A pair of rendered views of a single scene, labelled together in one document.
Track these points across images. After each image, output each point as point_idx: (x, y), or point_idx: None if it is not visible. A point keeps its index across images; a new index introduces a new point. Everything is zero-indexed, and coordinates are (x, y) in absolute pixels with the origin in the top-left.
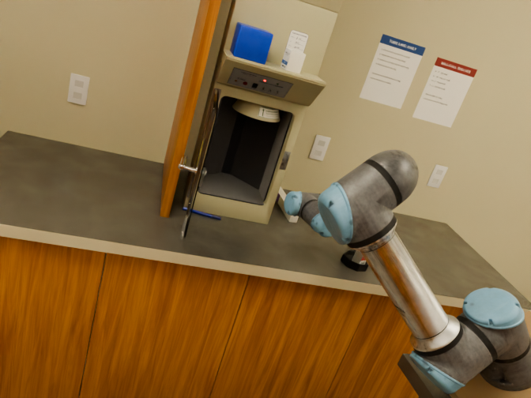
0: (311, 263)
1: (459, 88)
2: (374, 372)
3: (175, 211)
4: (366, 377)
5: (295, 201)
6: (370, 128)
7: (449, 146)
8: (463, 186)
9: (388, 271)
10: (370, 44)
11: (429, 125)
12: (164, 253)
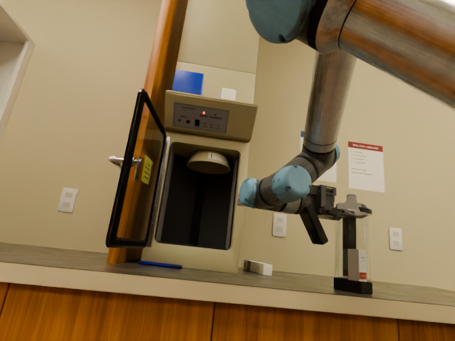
0: (296, 287)
1: (376, 160)
2: None
3: (129, 263)
4: None
5: (249, 182)
6: None
7: (392, 209)
8: (424, 245)
9: (416, 6)
10: (294, 139)
11: (365, 193)
12: (86, 275)
